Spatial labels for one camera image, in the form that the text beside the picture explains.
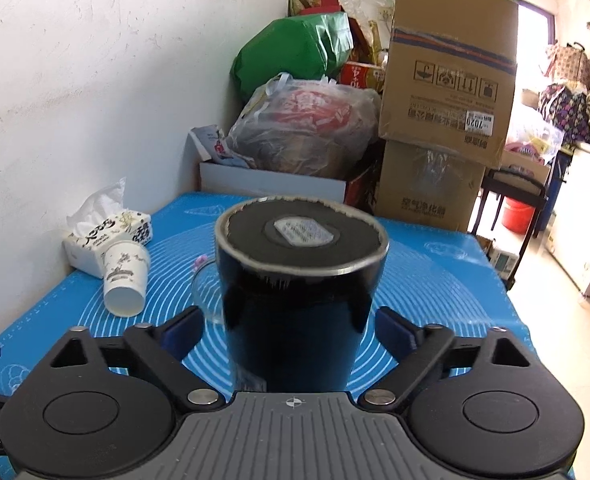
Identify snack packets pile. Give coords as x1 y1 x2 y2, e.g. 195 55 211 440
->
287 0 348 19

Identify green plastic bag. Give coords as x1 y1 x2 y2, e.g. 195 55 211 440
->
230 12 354 107

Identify large taped cardboard box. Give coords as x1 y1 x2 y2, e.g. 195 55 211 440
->
378 0 519 171

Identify clear plastic bag red contents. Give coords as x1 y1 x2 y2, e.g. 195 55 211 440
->
227 73 382 181

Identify black stool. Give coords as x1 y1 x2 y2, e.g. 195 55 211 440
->
479 167 549 292

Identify printed tissue pack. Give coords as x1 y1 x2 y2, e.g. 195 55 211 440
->
63 177 152 279

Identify small white scale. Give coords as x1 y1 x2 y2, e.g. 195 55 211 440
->
490 249 519 275

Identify red bucket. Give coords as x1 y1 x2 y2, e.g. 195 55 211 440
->
502 197 534 234

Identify dark cup with clear handle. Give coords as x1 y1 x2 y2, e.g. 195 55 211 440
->
191 195 390 394

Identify small white printed carton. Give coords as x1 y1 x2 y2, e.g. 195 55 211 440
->
189 127 257 169

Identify white flat box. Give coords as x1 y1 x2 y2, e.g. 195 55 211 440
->
198 160 349 207

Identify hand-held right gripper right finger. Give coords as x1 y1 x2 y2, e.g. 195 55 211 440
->
357 307 525 408

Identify plain cardboard box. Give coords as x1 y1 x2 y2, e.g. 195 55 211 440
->
374 139 486 234

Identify white chest freezer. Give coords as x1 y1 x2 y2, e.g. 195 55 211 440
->
544 139 590 302

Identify pile of patterned clothes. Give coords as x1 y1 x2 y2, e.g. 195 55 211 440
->
536 42 590 147

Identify red printed carton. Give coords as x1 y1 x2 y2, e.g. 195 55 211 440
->
339 61 387 92

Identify white paper cup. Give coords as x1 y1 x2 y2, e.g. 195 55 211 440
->
103 239 151 317

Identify blue silicone baking mat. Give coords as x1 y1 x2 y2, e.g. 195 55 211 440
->
0 191 536 480

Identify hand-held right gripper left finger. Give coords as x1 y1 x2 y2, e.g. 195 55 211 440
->
50 306 226 411

